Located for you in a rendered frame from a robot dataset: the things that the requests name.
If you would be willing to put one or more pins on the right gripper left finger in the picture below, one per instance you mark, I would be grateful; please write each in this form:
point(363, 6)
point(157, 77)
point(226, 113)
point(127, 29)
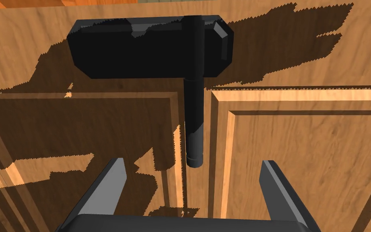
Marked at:
point(106, 191)

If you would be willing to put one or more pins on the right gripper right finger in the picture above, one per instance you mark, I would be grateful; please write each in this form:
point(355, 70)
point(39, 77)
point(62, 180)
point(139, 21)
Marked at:
point(277, 196)

